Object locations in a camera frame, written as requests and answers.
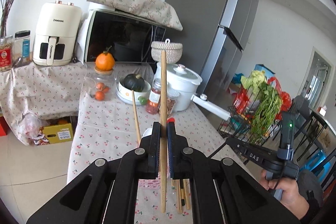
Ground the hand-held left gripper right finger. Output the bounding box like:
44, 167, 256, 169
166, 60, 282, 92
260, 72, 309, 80
167, 122, 302, 224

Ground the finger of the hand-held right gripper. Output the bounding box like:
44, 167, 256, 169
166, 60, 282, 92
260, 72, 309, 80
225, 137, 276, 165

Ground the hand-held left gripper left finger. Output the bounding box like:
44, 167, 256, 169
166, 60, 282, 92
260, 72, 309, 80
26, 122, 160, 224

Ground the slender bamboo chopstick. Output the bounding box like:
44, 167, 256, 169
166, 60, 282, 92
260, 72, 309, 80
132, 90, 142, 145
160, 50, 167, 213

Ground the pile of bamboo chopsticks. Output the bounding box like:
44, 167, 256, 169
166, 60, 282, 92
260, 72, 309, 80
176, 179, 191, 214

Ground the person's right forearm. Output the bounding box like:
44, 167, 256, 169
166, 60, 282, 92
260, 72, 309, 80
297, 169, 327, 224

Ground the person's right hand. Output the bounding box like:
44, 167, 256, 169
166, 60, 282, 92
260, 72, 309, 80
259, 170, 311, 213

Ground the black chair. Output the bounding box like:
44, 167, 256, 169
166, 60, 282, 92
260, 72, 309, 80
273, 95, 336, 188

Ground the bunch of leafy green herbs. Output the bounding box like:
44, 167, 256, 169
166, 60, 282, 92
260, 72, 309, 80
248, 82, 282, 144

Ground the red plastic bag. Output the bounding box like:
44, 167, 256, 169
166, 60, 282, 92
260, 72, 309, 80
266, 76, 292, 112

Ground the blue plastic stool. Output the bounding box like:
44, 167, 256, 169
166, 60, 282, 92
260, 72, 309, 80
301, 148, 336, 184

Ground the jar of dried slices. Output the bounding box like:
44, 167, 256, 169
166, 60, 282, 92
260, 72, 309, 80
166, 82, 181, 115

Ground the red snack packet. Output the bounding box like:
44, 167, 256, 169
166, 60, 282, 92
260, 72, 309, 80
233, 90, 250, 114

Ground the red spice jar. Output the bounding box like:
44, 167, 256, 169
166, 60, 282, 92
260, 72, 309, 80
146, 79, 162, 115

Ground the cherry print tablecloth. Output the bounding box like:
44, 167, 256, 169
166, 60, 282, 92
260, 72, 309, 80
0, 63, 88, 146
67, 61, 252, 224

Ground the white electric pot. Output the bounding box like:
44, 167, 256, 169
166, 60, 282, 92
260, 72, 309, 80
157, 62, 231, 122

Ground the white ceramic bowl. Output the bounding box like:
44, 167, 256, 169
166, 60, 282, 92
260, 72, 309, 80
116, 77, 152, 105

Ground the napa cabbage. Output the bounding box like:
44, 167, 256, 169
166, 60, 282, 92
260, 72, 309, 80
240, 70, 268, 89

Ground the glass door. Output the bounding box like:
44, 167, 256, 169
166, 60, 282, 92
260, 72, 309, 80
302, 46, 334, 110

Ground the blue box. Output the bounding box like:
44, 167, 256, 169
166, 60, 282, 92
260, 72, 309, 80
254, 64, 276, 78

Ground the dark green squash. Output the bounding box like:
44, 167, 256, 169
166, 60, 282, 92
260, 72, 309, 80
123, 73, 146, 90

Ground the white pot lid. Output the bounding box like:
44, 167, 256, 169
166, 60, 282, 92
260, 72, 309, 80
157, 62, 203, 86

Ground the glass jar with wooden lid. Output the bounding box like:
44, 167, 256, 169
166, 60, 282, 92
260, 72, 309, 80
83, 69, 117, 102

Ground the yellow cardboard box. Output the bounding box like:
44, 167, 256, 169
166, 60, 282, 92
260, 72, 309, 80
39, 116, 74, 145

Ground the woven lidded basket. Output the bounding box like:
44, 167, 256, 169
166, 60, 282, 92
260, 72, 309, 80
151, 39, 183, 64

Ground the large orange with stem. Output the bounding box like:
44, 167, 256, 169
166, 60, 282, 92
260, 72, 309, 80
95, 47, 115, 71

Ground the black microwave oven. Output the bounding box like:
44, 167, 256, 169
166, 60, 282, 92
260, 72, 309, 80
83, 2, 166, 64

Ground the clear plastic bag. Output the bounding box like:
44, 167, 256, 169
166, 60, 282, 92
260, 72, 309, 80
18, 112, 51, 146

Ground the grey refrigerator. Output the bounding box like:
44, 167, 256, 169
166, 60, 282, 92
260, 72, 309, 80
164, 0, 261, 114

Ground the floral cloth cover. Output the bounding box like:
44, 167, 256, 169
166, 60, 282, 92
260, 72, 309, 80
87, 0, 183, 31

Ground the cream air fryer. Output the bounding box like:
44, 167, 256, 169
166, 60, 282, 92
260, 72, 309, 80
32, 0, 82, 66

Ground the black lid spice jar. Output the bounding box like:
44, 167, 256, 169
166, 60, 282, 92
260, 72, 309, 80
13, 30, 31, 67

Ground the red label jar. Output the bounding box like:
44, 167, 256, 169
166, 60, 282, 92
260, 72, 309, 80
0, 35, 14, 72

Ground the black wire rack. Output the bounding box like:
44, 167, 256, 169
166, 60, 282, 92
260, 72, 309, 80
217, 88, 282, 144

